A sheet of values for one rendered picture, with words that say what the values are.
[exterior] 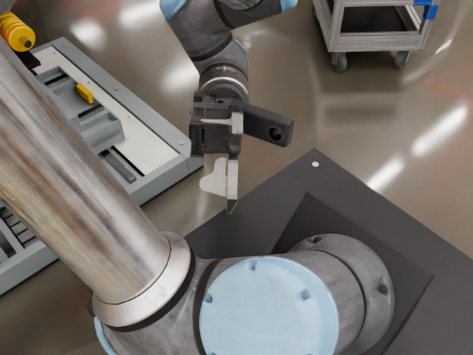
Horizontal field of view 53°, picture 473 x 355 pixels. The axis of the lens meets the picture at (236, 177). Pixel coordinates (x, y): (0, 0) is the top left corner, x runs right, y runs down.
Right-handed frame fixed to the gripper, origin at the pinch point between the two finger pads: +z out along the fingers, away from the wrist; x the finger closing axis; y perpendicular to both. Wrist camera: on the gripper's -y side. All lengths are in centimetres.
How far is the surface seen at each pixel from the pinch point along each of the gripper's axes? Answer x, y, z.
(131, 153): -44, 28, -60
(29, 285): -58, 49, -22
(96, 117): -35, 38, -65
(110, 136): -39, 34, -61
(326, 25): -25, -35, -115
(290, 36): -39, -26, -135
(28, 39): -3, 44, -45
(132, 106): -41, 30, -81
